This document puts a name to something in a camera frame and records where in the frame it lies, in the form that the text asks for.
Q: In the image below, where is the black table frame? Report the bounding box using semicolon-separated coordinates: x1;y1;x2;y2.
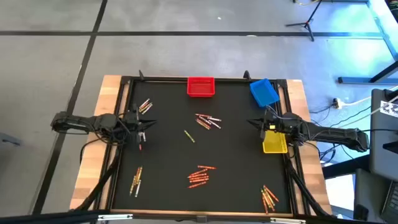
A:
93;75;312;218

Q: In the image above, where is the yellow plastic basket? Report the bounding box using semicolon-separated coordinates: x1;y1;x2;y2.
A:
262;129;289;154

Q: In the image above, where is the black left arm cable bundle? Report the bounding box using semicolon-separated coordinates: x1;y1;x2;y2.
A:
73;145;123;212

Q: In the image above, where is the red plastic basket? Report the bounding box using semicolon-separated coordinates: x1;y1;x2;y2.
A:
187;77;216;98

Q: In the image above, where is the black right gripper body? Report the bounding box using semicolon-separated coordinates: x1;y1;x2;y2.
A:
259;108;282;141

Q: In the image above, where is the black tripod stand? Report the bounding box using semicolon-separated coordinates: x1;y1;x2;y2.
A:
285;0;324;42

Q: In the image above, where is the white floor cable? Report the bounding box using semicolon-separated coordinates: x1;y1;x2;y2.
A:
341;85;398;106

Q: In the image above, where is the blue metal frame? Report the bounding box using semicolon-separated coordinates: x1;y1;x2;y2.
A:
337;0;398;85

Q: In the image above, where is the black table mat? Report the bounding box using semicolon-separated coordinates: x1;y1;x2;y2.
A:
111;79;294;215

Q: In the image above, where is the blue plastic basket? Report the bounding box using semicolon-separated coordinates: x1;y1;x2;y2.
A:
249;78;280;108

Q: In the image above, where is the black white marker tag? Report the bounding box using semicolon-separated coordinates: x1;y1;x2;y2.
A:
379;100;398;119

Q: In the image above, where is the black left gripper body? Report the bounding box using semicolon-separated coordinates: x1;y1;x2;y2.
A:
123;104;143;146

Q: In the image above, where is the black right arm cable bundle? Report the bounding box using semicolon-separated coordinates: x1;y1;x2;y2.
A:
285;154;332;218

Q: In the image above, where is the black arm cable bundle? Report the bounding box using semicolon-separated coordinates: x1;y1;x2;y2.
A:
285;154;332;218
73;145;123;212

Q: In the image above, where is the dark laptop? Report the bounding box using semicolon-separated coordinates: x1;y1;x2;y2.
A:
381;181;398;223

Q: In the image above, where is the low grey cabinet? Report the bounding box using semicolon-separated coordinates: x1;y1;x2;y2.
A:
353;167;390;220

